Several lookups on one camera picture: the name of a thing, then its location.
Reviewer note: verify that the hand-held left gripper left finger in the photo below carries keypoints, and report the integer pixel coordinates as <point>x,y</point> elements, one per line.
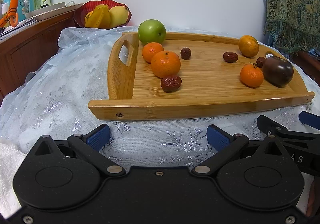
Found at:
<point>98,137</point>

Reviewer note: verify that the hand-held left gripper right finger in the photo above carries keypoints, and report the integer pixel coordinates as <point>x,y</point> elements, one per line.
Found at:
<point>218,137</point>

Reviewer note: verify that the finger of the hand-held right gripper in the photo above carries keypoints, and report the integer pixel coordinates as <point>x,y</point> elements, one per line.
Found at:
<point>310,119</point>
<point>290,134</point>

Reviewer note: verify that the dark purple round fruit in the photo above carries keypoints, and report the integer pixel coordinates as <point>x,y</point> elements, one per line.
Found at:
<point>278,71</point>

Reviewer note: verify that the bamboo serving tray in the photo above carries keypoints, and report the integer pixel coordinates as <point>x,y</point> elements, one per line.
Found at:
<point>205,81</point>

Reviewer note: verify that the orange tangerine with twig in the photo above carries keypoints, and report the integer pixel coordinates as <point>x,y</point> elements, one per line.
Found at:
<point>251,76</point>

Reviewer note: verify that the large wrinkled red date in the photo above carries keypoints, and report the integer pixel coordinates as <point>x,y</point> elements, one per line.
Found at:
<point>170,83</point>

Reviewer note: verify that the yellowish orange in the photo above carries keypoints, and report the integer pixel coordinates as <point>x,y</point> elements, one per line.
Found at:
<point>248,46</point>

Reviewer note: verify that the green apple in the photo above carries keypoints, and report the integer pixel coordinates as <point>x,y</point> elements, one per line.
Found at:
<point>151,31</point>

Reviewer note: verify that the wooden side furniture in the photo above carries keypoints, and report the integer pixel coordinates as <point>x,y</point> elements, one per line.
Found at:
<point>307,62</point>

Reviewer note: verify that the wooden cabinet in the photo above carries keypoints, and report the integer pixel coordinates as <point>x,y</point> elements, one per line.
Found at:
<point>30,46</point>

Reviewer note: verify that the green patterned scarf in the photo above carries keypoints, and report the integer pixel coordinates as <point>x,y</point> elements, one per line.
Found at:
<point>292,3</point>

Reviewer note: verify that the yellow starfruit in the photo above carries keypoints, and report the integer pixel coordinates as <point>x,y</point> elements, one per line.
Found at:
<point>100,17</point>

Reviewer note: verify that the small yellow fruit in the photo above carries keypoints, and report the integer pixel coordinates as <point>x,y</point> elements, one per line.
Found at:
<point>88,16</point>

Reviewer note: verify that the yellow mango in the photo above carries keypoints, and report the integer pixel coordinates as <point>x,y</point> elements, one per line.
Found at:
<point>120,16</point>

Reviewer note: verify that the red fruit bowl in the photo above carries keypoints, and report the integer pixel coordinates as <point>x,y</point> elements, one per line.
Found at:
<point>81,12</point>

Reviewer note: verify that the white plastic tray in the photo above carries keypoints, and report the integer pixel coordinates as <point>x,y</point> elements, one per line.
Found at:
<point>52,10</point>

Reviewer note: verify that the stack of papers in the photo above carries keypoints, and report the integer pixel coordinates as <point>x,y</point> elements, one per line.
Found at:
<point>20,25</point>

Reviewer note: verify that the small white bottle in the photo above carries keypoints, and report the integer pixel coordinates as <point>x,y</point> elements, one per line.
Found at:
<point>5,10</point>

